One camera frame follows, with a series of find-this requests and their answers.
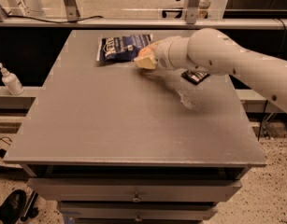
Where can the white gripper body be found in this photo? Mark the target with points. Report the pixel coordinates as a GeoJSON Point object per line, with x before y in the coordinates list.
{"type": "Point", "coordinates": [162, 56]}

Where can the black tool by shoe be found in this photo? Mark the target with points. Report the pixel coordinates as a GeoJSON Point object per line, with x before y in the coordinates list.
{"type": "Point", "coordinates": [28, 209]}

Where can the orange fruit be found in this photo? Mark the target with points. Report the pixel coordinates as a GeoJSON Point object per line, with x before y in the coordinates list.
{"type": "Point", "coordinates": [145, 51]}

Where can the black shoe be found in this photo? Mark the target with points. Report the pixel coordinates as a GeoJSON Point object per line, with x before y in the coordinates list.
{"type": "Point", "coordinates": [12, 207]}

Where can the black snack packet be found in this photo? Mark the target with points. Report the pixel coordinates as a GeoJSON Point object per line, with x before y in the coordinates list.
{"type": "Point", "coordinates": [194, 77]}

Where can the white pump bottle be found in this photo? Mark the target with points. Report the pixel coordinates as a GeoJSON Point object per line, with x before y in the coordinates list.
{"type": "Point", "coordinates": [11, 81]}

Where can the top grey drawer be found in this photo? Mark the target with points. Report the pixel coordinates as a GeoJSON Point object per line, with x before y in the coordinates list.
{"type": "Point", "coordinates": [134, 190]}

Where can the blue chip bag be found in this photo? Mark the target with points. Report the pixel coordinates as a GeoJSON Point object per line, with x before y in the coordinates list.
{"type": "Point", "coordinates": [122, 48]}

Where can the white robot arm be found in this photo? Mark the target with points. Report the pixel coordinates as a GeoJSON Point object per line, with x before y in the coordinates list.
{"type": "Point", "coordinates": [211, 51]}

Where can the grey drawer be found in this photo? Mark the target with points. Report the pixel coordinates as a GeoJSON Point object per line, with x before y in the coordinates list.
{"type": "Point", "coordinates": [134, 190]}
{"type": "Point", "coordinates": [144, 211]}

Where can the grey drawer cabinet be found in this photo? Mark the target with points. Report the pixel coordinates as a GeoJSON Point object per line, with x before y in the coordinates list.
{"type": "Point", "coordinates": [116, 122]}

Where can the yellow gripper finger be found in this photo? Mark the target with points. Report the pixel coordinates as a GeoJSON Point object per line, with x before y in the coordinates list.
{"type": "Point", "coordinates": [154, 45]}
{"type": "Point", "coordinates": [146, 62]}

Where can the metal shelf rail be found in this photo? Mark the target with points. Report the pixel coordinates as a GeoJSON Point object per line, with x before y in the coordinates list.
{"type": "Point", "coordinates": [169, 24]}

